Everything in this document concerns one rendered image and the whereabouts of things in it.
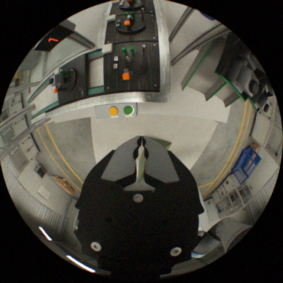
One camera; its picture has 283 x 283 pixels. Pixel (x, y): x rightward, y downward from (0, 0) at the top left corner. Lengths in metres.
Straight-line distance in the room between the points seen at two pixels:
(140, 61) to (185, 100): 0.33
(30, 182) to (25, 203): 1.80
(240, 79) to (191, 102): 0.40
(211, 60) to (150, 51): 0.23
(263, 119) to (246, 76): 3.91
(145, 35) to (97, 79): 0.32
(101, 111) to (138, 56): 0.30
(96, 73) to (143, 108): 0.33
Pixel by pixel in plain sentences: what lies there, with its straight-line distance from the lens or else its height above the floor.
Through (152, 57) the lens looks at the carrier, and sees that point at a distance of 0.41.
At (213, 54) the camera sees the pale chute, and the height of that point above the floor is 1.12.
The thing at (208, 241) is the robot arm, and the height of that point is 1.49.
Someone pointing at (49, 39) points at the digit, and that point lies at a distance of 0.36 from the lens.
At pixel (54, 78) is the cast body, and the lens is 0.47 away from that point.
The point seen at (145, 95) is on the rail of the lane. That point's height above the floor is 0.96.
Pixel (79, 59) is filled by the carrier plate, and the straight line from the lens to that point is 0.54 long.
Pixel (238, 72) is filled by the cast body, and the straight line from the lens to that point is 0.23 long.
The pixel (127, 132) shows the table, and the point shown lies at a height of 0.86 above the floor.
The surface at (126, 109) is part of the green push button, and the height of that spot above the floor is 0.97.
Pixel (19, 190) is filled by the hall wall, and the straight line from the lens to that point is 8.39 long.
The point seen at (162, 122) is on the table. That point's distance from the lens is 0.52.
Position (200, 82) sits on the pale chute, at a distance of 0.39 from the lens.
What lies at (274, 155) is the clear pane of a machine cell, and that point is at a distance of 4.12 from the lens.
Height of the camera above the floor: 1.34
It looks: 59 degrees down
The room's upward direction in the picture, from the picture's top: 176 degrees counter-clockwise
